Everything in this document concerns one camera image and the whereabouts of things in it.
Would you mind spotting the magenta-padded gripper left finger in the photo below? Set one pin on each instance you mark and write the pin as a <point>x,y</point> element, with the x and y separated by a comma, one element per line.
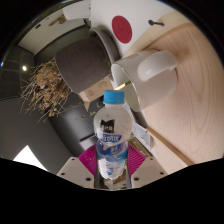
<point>75,171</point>

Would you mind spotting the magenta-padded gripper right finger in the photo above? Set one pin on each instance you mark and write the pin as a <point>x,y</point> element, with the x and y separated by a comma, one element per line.
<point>146,171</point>

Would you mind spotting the blue-capped drink bottle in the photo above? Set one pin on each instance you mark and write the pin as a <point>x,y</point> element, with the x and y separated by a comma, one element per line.
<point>111,133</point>

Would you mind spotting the printed newspaper sheets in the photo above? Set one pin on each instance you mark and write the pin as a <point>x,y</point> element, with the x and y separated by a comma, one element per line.
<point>143,133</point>

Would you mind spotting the long ceiling light strip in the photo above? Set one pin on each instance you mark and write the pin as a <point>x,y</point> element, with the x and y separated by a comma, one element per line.
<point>28,158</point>

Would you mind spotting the brown cardboard box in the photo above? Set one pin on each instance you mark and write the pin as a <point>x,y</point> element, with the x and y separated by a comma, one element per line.
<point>96,88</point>

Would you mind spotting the white mug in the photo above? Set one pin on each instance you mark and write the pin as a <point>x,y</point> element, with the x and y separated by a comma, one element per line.
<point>156,83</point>

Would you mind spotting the dried plant in grey pot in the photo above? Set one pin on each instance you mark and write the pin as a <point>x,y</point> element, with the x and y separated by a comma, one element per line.
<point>83,63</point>

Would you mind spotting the round ceiling spotlights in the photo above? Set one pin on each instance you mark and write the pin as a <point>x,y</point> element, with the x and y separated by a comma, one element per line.
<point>24,68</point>

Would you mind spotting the flat round red coaster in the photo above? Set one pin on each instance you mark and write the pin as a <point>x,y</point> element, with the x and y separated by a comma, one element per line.
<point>122,29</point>

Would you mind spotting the wooden figure sculpture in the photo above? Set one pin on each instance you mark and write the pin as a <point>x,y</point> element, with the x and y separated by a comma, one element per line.
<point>58,20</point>

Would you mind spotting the white plastic chair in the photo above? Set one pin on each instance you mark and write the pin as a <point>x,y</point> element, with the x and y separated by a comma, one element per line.
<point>76,11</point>

